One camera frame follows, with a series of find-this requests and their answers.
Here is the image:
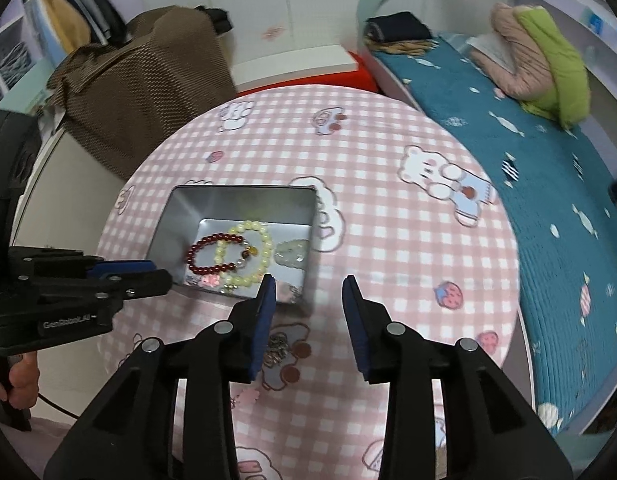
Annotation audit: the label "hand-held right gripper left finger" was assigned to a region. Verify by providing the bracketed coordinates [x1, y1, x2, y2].
[43, 274, 278, 480]

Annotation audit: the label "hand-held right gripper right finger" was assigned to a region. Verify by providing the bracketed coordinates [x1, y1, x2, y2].
[341, 276, 574, 480]

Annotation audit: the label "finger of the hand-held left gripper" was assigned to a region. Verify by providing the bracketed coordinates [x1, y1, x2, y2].
[8, 246, 158, 281]
[18, 269, 172, 312]

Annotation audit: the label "silver chain jewelry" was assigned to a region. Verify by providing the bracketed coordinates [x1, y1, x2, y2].
[265, 332, 292, 366]

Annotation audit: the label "metal tin box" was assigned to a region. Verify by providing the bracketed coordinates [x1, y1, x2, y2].
[147, 185, 319, 307]

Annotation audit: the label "person's left hand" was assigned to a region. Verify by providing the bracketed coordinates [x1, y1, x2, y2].
[0, 351, 40, 409]

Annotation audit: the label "brown dotted cloth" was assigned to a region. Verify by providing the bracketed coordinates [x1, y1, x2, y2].
[46, 5, 239, 181]

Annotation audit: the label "teal printed bed blanket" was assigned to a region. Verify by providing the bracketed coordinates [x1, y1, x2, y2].
[375, 32, 617, 433]

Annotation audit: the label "red storage box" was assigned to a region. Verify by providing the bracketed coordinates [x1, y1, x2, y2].
[236, 52, 379, 96]

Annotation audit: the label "stack of folded clothes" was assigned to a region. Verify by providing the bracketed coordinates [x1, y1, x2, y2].
[21, 0, 126, 56]

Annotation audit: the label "small black cloth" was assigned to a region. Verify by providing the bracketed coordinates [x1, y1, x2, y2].
[196, 6, 234, 33]

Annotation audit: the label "tan scarf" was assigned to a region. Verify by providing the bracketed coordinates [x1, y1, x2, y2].
[375, 37, 441, 56]

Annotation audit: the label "dark folded clothes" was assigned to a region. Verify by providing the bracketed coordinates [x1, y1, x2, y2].
[364, 11, 434, 43]

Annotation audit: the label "green padded jacket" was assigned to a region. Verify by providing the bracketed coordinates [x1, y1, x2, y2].
[518, 7, 591, 128]

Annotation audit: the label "dark red bead bracelet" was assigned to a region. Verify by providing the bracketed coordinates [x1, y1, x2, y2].
[187, 231, 249, 277]

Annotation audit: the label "pale yellow bead bracelet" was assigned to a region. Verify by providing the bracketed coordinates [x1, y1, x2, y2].
[214, 220, 274, 288]

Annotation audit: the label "black cable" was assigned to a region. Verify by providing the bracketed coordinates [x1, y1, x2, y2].
[36, 392, 84, 420]

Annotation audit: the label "white bed frame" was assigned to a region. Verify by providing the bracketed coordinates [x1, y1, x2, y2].
[368, 52, 424, 111]

